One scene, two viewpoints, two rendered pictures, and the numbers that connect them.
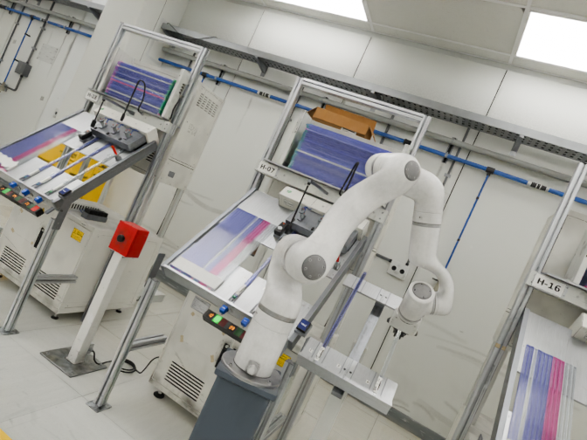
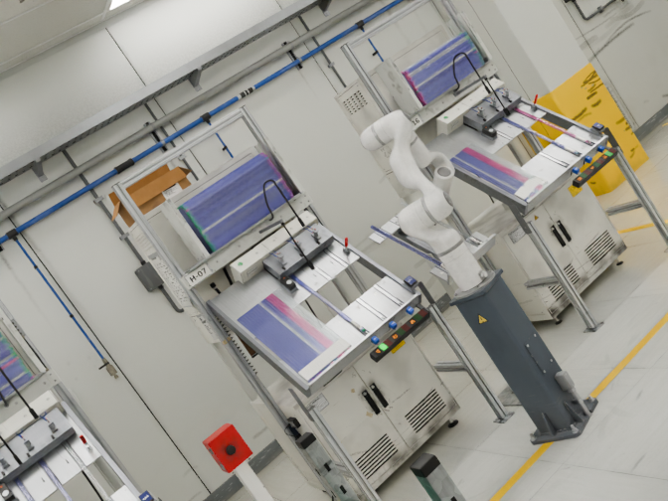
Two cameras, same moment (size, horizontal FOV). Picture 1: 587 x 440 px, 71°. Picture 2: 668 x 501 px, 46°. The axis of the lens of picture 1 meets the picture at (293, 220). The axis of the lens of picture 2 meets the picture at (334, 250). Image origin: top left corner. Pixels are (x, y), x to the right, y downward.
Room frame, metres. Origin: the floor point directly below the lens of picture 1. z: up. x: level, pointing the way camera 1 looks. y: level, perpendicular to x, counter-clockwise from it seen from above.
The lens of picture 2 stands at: (-0.68, 2.43, 1.50)
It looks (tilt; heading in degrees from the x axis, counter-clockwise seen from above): 7 degrees down; 314
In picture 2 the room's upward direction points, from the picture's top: 34 degrees counter-clockwise
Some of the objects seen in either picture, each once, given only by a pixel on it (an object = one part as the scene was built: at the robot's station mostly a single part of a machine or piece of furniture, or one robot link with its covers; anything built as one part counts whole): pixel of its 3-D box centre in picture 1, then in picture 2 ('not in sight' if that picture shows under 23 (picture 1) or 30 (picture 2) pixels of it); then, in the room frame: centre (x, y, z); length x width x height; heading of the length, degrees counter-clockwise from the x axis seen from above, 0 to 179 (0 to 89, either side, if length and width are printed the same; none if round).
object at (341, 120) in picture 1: (356, 126); (169, 177); (2.48, -0.11, 1.82); 0.68 x 0.30 x 0.20; 69
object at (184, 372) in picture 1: (248, 360); (355, 410); (2.30, -0.10, 0.31); 0.70 x 0.65 x 0.62; 69
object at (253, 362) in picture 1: (263, 341); (462, 266); (1.20, -0.07, 0.79); 0.19 x 0.19 x 0.18
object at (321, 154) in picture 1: (341, 162); (236, 202); (2.16, -0.11, 1.52); 0.51 x 0.13 x 0.27; 69
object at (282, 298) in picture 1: (289, 273); (427, 228); (1.23, -0.06, 1.00); 0.19 x 0.12 x 0.24; 20
